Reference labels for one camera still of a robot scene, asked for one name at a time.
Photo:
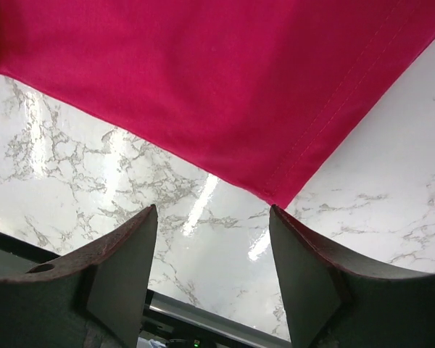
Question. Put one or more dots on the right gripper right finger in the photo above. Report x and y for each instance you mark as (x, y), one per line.
(336, 297)

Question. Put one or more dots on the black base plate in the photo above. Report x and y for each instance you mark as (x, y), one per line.
(166, 322)

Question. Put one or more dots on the pink red t shirt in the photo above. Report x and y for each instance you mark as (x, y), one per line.
(258, 93)

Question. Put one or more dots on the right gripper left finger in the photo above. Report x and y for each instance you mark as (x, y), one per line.
(91, 297)

